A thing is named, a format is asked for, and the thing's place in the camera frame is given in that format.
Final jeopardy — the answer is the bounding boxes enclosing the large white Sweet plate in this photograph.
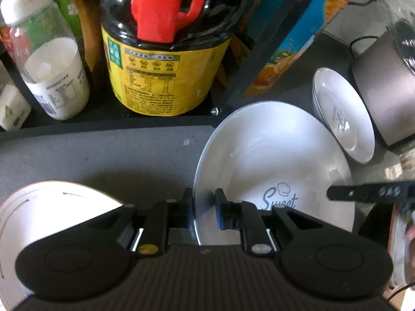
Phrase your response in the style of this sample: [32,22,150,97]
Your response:
[193,101,355,246]

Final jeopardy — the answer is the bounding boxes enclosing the small white Bakery plate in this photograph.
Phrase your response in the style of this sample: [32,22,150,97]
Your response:
[312,67,376,164]

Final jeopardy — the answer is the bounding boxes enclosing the grey rice cooker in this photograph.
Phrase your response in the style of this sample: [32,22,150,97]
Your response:
[351,18,414,146]

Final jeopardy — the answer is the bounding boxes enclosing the black metal shelf rack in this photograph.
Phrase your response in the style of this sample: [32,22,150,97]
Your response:
[1,0,311,141]

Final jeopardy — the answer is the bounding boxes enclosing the dark soy sauce bottle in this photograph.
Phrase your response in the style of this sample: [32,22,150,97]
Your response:
[101,0,245,117]

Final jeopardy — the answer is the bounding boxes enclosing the small clear spice jar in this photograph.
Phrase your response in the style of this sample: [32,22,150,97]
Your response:
[0,61,32,132]

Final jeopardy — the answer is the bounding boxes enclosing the white cap seasoning jar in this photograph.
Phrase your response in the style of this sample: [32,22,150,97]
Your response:
[1,0,89,121]

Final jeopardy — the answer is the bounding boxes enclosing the orange juice bottle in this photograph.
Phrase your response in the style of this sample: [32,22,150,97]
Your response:
[238,0,349,96]

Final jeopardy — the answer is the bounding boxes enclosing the black power cable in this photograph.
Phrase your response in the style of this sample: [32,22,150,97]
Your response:
[348,0,380,56]

